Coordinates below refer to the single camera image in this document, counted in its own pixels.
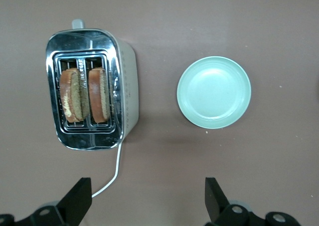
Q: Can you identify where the white toaster power cord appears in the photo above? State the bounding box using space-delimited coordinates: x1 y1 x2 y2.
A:
91 141 123 199

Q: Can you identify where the beige chrome toaster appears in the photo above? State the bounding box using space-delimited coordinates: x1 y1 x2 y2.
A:
45 18 140 151

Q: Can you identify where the green plate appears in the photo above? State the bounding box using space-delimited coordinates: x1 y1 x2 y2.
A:
176 55 252 130

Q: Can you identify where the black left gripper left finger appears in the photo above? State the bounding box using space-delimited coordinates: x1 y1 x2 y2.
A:
0 177 92 226

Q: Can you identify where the brown bread slice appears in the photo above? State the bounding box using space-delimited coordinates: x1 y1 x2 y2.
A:
59 67 90 123
88 67 111 124

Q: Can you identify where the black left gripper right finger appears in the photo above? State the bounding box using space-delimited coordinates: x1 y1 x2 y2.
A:
204 177 301 226

